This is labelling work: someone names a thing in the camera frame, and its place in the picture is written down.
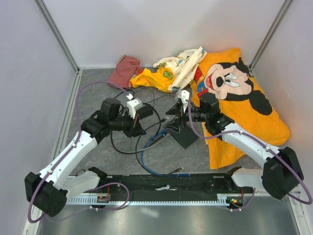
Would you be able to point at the maroon red cloth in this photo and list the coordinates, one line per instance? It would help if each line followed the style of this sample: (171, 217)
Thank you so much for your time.
(125, 69)

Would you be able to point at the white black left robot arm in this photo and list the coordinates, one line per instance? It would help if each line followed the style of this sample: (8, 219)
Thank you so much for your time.
(50, 189)

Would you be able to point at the orange Mickey Mouse pillow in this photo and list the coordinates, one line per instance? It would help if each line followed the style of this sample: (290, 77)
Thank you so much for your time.
(225, 75)

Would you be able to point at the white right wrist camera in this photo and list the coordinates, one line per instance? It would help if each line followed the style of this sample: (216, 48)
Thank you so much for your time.
(183, 96)

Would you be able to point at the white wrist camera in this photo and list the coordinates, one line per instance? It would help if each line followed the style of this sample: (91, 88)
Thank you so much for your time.
(183, 96)
(133, 104)

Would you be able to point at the black network switch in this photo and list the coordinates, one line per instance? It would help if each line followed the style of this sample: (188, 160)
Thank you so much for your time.
(186, 137)

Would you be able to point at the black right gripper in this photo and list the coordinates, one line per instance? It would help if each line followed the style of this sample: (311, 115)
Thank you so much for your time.
(177, 110)

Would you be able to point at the yellow dinosaur garment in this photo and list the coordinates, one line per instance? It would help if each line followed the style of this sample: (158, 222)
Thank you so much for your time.
(161, 79)

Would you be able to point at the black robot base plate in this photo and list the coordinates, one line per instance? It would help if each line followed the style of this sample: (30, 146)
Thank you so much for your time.
(200, 186)

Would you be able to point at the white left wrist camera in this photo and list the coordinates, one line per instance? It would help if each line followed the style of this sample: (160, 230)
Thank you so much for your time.
(133, 104)

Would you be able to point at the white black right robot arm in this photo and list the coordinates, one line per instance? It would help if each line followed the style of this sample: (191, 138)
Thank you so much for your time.
(280, 171)

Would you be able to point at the cream dinosaur print cloth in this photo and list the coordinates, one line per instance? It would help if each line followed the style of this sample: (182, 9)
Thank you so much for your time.
(180, 70)

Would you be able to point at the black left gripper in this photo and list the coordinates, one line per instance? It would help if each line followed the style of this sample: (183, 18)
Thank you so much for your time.
(135, 128)

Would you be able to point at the black power adapter brick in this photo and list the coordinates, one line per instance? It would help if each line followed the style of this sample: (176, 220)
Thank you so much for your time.
(145, 111)

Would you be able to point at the grey slotted cable duct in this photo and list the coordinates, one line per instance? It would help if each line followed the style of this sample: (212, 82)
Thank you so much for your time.
(97, 200)

